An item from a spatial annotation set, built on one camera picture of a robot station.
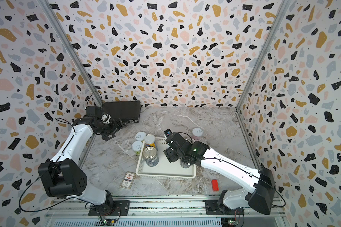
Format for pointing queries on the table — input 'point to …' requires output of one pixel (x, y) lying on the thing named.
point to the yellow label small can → (140, 135)
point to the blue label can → (150, 154)
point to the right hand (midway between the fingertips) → (171, 149)
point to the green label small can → (137, 146)
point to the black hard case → (126, 110)
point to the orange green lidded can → (184, 164)
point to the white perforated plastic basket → (165, 170)
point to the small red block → (215, 185)
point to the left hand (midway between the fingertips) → (122, 128)
